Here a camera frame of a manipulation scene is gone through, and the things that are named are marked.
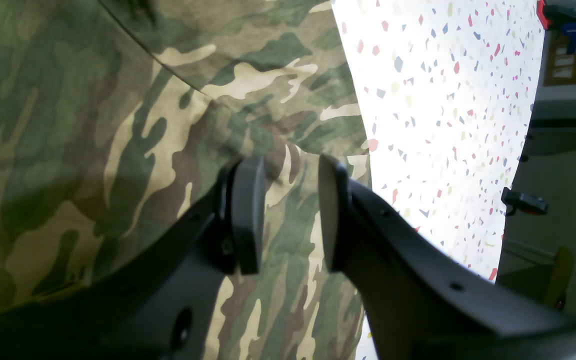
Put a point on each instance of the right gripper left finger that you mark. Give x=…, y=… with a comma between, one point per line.
x=159, y=306

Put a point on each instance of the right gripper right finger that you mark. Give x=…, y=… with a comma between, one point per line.
x=421, y=304

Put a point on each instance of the camouflage T-shirt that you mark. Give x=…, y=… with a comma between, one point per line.
x=116, y=116

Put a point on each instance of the black clamp on table edge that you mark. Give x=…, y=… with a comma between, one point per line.
x=526, y=203

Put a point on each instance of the red corner clamp right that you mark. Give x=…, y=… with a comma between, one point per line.
x=559, y=19

